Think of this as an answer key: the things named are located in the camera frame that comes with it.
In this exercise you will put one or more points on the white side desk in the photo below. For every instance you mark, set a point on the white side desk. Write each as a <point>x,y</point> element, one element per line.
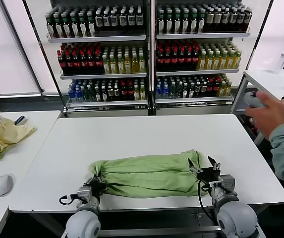
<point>41,124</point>

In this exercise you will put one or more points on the small dark bottle white cap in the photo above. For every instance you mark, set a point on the small dark bottle white cap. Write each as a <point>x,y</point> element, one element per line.
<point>97,95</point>
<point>185,91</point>
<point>191,91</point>
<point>104,95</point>

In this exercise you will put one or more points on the beverage display shelf unit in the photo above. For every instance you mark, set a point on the beverage display shelf unit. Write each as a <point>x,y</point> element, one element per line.
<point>105,112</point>
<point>192,111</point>

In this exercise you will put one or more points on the black white striped object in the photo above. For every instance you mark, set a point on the black white striped object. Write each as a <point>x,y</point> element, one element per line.
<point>19,120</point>

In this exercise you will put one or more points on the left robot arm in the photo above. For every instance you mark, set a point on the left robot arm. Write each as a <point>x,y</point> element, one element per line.
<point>82,223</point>

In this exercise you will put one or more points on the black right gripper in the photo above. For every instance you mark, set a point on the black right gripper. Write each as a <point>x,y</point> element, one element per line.
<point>208,174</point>

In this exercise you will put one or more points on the dark tea bottle green cap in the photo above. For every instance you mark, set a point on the dark tea bottle green cap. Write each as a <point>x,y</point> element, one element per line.
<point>169,24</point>
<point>50,27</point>
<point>160,24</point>
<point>82,27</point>
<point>186,24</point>
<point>177,24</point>
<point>74,27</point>
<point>193,24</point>
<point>58,27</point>
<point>91,27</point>
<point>66,27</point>
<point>202,24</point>

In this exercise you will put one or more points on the white computer mouse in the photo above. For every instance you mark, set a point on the white computer mouse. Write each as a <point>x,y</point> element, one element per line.
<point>3,184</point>

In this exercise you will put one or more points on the black metal frame post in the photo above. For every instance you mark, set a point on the black metal frame post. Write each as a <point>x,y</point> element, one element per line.
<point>44,57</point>
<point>259,37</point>

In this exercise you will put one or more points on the plain green t-shirt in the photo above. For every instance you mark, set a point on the plain green t-shirt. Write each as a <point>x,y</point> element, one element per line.
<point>144,173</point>

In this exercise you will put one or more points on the small cola bottle red cap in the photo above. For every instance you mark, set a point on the small cola bottle red cap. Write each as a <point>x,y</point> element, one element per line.
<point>123,95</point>
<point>216,91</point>
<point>130,95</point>
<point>209,91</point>

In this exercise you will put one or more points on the pink white garment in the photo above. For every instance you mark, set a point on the pink white garment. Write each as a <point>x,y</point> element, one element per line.
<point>252,121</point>

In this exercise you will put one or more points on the white table metal legs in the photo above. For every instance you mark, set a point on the white table metal legs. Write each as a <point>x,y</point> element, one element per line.
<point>263,77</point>

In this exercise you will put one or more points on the black laundry basket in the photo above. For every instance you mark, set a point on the black laundry basket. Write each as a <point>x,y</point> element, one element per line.
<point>249,130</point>

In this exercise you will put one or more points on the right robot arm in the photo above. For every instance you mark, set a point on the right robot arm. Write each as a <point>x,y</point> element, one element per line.
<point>236,218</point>

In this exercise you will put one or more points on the dark drink bottle white label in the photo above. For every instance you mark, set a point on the dark drink bottle white label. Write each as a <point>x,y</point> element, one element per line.
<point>115,21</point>
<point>98,21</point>
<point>139,21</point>
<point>107,21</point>
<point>123,21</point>
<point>131,21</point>

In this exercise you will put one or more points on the small yellow juice bottle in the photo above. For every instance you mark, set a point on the small yellow juice bottle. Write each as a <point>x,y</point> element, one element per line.
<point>136,95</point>
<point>227,91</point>
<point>221,91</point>
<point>142,95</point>

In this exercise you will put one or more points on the small blue water bottle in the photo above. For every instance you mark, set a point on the small blue water bottle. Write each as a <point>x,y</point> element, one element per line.
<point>78,95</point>
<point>165,91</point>
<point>71,95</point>
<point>158,91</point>

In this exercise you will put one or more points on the person hand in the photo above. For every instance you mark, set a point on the person hand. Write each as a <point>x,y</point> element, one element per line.
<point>273,116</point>

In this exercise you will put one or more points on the pale yellow garment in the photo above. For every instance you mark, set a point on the pale yellow garment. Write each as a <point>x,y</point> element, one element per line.
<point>10,131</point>

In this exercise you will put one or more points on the dark drink bottle beige label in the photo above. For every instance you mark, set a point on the dark drink bottle beige label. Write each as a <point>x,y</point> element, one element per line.
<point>210,19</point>
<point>233,19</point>
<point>225,19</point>
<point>217,19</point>
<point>248,19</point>
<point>241,19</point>

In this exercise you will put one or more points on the small brown label bottle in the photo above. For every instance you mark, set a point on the small brown label bottle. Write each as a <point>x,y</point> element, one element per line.
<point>110,95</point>
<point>197,91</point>
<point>116,95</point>
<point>203,91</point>

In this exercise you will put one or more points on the small green tinted bottle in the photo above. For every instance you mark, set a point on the small green tinted bottle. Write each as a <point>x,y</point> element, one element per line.
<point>90,95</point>
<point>178,91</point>
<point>171,91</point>
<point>84,95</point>

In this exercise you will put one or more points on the grey handheld controller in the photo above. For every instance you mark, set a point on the grey handheld controller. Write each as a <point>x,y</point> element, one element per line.
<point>251,101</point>

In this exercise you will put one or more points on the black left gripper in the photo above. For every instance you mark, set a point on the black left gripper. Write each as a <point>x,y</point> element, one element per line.
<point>97,187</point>

